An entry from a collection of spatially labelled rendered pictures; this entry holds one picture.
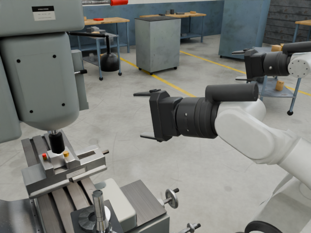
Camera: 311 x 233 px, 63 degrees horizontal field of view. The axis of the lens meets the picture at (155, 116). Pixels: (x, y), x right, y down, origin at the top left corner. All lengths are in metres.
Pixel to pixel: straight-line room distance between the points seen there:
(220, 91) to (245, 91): 0.05
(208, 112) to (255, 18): 6.12
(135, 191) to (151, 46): 4.17
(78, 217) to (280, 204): 0.58
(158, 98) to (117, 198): 0.78
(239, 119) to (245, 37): 6.26
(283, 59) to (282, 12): 8.08
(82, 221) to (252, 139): 0.52
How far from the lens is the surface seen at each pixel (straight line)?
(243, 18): 6.69
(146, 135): 0.64
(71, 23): 0.77
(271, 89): 4.29
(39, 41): 0.78
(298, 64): 0.94
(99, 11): 7.86
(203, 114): 0.51
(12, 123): 0.82
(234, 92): 0.50
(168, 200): 1.50
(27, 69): 0.79
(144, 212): 1.32
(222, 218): 2.36
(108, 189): 1.32
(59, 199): 1.17
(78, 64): 0.90
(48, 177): 1.18
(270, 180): 2.86
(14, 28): 0.75
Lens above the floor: 1.75
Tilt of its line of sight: 28 degrees down
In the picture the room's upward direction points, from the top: straight up
